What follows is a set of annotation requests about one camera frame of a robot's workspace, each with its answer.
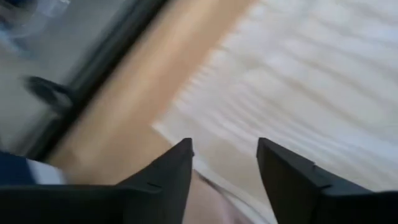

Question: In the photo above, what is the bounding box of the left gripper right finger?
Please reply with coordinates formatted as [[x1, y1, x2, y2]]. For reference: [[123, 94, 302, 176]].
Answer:
[[256, 137, 374, 224]]

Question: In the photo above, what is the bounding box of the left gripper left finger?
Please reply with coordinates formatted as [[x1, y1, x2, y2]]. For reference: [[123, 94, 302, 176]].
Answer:
[[116, 138, 195, 224]]

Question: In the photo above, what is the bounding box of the plain pink towel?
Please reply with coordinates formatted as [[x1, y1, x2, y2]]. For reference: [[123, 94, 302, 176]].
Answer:
[[183, 169, 256, 224]]

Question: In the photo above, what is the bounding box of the white ribbed towel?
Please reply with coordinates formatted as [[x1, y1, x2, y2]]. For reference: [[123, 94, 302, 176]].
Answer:
[[150, 0, 398, 224]]

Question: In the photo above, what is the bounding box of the navy white striped fabric basket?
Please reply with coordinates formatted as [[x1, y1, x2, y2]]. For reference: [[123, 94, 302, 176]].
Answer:
[[0, 151, 67, 187]]

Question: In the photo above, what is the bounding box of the black aluminium table frame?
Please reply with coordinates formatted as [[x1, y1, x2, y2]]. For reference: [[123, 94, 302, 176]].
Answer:
[[21, 0, 170, 162]]

